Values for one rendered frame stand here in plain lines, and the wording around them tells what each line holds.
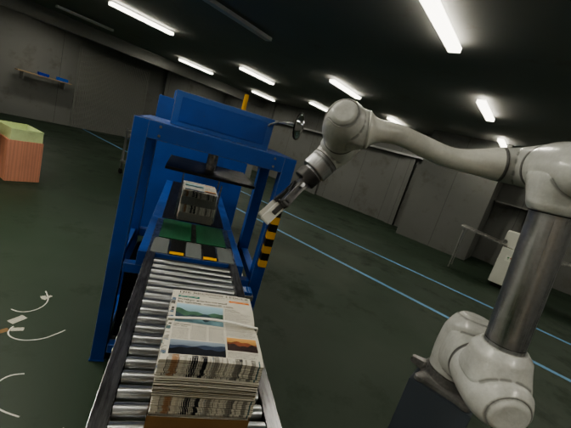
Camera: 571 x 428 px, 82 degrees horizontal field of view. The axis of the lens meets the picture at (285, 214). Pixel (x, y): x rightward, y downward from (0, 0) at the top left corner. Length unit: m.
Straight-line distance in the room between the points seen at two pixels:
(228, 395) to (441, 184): 9.34
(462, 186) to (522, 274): 8.92
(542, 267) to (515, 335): 0.19
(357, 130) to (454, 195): 9.12
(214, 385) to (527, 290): 0.85
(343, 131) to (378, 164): 11.14
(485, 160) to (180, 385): 1.05
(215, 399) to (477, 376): 0.71
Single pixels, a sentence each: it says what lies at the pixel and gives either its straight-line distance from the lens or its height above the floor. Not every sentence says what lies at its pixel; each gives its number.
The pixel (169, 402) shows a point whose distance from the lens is 1.06.
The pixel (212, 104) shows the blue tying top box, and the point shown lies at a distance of 2.09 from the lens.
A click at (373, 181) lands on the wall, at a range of 11.98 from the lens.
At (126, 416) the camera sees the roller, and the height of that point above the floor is 0.78.
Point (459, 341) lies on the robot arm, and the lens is 1.23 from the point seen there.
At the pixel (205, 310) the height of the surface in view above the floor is 1.03.
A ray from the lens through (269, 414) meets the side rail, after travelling 1.24.
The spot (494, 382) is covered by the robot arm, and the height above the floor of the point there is 1.21.
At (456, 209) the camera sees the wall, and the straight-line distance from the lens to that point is 9.91.
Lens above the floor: 1.64
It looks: 12 degrees down
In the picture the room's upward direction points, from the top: 17 degrees clockwise
